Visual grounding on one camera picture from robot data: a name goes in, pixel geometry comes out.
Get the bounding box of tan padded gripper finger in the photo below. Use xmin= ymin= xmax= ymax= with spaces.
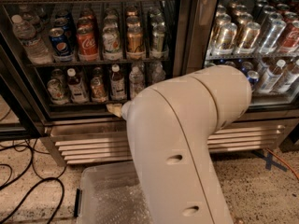
xmin=107 ymin=104 xmax=122 ymax=118

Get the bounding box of white-cap dark tea bottle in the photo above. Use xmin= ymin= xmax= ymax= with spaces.
xmin=110 ymin=64 xmax=126 ymax=100

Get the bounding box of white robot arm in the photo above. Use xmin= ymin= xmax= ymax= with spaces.
xmin=121 ymin=65 xmax=251 ymax=224

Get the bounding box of orange label glass bottle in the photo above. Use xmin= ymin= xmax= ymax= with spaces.
xmin=91 ymin=77 xmax=107 ymax=103

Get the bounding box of white-cap dark juice bottle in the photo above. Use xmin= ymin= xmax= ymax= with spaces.
xmin=67 ymin=68 xmax=89 ymax=104

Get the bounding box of right clear water bottle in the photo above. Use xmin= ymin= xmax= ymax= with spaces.
xmin=149 ymin=63 xmax=165 ymax=84

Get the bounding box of stainless steel glass-door fridge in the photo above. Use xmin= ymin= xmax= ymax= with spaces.
xmin=0 ymin=0 xmax=298 ymax=164

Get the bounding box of large clear water bottle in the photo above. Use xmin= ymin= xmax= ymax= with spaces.
xmin=11 ymin=15 xmax=53 ymax=64

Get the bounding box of left gold can right fridge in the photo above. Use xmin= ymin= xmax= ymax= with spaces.
xmin=212 ymin=22 xmax=237 ymax=55

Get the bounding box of gold can fridge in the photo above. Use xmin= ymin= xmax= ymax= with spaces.
xmin=234 ymin=21 xmax=261 ymax=54
xmin=212 ymin=22 xmax=237 ymax=55

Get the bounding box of right Pepsi can right fridge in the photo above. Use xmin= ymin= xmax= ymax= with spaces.
xmin=247 ymin=70 xmax=259 ymax=91

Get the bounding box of white-cap bottle right fridge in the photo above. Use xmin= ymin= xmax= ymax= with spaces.
xmin=256 ymin=59 xmax=286 ymax=93

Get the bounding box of far right white-cap bottle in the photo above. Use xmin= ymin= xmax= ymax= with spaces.
xmin=274 ymin=60 xmax=299 ymax=93

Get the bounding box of silver can right fridge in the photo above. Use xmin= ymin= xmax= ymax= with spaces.
xmin=257 ymin=20 xmax=286 ymax=54

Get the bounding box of red Coke can right fridge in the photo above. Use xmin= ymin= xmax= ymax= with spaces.
xmin=277 ymin=21 xmax=299 ymax=53

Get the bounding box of front gold soda can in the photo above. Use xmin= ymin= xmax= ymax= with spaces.
xmin=127 ymin=26 xmax=145 ymax=60

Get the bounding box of front red Coca-Cola can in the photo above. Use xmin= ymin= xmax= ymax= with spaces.
xmin=77 ymin=27 xmax=99 ymax=62

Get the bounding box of front green silver soda can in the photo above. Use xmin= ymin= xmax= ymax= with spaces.
xmin=150 ymin=24 xmax=166 ymax=58

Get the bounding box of front white green soda can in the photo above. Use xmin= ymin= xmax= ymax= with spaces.
xmin=102 ymin=28 xmax=122 ymax=61

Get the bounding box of front blue Pepsi can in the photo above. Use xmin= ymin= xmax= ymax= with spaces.
xmin=49 ymin=27 xmax=73 ymax=62

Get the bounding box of clear plastic storage bin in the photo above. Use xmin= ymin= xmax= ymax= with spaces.
xmin=75 ymin=161 xmax=153 ymax=224

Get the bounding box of black floor cable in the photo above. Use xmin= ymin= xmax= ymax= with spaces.
xmin=0 ymin=139 xmax=67 ymax=224

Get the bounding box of orange floor cable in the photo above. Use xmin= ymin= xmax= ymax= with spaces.
xmin=265 ymin=147 xmax=299 ymax=182

